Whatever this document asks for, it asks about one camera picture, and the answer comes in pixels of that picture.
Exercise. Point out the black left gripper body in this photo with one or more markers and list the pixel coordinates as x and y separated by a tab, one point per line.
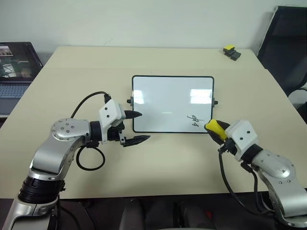
115	134

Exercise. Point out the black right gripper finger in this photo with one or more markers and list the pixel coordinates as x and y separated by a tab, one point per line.
224	124
217	139

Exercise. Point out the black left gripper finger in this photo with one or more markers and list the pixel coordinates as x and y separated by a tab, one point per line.
132	114
134	141

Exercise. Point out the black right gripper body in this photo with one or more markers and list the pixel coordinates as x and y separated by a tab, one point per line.
229	146

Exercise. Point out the yellow whiteboard eraser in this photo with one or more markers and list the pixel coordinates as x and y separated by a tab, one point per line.
214	127

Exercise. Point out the black framed whiteboard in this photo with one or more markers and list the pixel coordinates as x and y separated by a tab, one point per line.
168	100

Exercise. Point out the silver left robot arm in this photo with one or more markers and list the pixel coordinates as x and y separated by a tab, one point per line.
64	129

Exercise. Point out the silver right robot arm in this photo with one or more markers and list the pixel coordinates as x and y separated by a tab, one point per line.
275	165

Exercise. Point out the black eraser block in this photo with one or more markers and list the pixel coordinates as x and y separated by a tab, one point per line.
227	54
236	56

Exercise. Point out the white rounded object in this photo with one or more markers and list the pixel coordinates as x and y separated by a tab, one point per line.
298	95

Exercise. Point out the black office chair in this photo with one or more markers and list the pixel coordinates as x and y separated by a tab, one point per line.
285	48

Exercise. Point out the open grey laptop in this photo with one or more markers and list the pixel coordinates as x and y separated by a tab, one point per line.
14	62

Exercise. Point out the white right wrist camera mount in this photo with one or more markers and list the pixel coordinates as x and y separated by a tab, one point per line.
242	134

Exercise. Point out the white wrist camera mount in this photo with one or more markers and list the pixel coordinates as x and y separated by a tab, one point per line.
242	134
109	112

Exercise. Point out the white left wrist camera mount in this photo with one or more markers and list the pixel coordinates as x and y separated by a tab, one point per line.
109	112

